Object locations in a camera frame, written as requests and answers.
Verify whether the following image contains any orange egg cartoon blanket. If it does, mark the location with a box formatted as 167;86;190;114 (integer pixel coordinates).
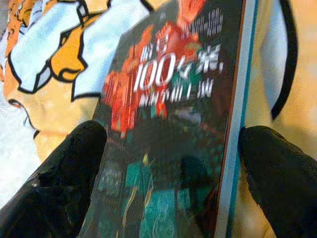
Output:
0;0;317;238

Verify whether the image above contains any dark book with red cover art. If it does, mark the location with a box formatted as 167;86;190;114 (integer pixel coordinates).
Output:
78;0;261;238

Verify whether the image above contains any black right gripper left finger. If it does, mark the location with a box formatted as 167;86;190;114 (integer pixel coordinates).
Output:
0;120;107;238

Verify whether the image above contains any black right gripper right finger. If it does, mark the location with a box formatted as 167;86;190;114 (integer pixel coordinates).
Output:
238;125;317;238

